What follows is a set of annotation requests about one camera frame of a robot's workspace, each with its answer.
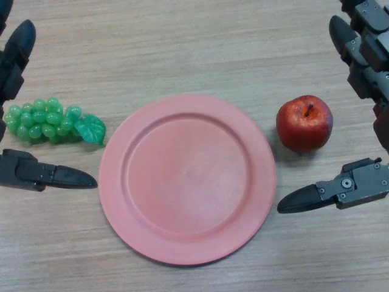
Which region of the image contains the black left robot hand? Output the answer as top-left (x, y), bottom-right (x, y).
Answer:
top-left (0, 0), bottom-right (98, 192)

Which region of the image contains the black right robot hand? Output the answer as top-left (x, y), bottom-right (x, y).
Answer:
top-left (277, 0), bottom-right (389, 214)

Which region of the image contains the green plastic grape bunch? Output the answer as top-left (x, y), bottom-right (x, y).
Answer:
top-left (2, 96), bottom-right (107, 147)

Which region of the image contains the pink round plate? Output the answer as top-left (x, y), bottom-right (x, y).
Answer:
top-left (98, 94), bottom-right (277, 268)

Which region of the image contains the red apple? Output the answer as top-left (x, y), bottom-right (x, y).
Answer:
top-left (275, 94), bottom-right (334, 153)

